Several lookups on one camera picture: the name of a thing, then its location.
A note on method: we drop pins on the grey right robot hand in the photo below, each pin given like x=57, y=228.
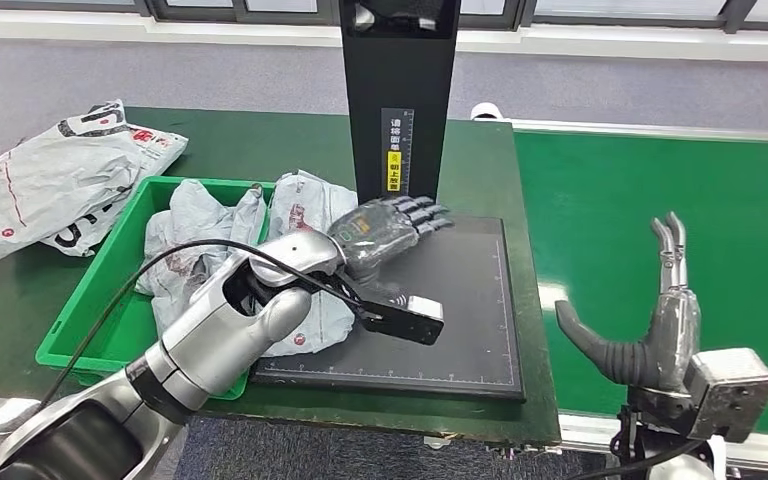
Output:
x=656, y=351

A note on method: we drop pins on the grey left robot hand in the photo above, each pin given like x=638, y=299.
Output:
x=377, y=232

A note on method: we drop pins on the grey parcel bag red print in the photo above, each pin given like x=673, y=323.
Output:
x=304, y=205

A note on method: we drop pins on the plain grey parcel bag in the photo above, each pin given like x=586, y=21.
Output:
x=248, y=215

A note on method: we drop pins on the grey parcel bag red smear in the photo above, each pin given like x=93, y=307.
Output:
x=178, y=238

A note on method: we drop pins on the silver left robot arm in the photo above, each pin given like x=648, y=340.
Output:
x=212, y=344

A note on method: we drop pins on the black inbound scanner machine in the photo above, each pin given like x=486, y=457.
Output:
x=397, y=99

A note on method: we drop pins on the green conveyor belt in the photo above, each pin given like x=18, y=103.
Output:
x=622, y=218

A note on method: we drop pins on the yellow black scanner label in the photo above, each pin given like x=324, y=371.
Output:
x=397, y=156

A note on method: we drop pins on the dark green table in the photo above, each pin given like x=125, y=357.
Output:
x=291, y=149

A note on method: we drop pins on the white round roller cap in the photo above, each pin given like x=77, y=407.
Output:
x=486, y=110

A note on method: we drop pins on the white bag red label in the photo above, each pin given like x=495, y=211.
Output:
x=159, y=142

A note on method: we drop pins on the green plastic crate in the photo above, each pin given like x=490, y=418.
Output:
x=119, y=311

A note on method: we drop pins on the crumpled white bag black print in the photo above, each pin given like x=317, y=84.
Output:
x=53, y=182

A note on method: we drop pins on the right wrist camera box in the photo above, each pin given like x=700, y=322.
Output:
x=728, y=391

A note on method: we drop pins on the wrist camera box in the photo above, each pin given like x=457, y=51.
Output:
x=404, y=318
x=728, y=391

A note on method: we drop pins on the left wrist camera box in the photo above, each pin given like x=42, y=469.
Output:
x=404, y=318

